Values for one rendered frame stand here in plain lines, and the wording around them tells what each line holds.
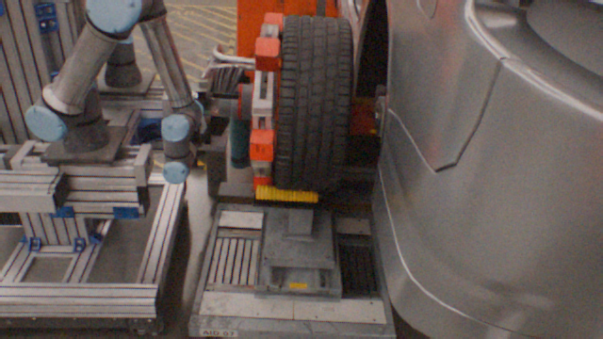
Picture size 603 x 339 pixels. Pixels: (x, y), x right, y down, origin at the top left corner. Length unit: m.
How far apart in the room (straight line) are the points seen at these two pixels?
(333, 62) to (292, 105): 0.19
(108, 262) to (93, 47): 1.06
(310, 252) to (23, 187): 1.12
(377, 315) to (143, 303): 0.94
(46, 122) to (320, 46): 0.85
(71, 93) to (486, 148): 1.07
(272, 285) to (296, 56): 0.95
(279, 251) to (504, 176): 1.40
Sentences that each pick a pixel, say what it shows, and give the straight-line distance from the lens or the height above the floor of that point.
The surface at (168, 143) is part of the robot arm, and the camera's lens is 1.40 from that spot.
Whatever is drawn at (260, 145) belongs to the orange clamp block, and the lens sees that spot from 1.52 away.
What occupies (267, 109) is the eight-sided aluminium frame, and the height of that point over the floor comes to 0.96.
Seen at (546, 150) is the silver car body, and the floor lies 1.32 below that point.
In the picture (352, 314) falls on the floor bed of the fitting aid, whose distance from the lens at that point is 2.08.
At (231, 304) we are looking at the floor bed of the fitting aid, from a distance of 2.07.
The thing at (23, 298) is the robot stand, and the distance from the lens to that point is 2.08.
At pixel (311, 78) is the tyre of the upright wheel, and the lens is 1.54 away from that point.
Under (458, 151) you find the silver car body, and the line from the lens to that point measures 0.86.
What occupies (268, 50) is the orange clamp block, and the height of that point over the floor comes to 1.14.
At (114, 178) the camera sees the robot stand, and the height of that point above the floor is 0.71.
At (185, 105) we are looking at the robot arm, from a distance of 1.47.
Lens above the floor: 1.66
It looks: 34 degrees down
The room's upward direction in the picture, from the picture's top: 5 degrees clockwise
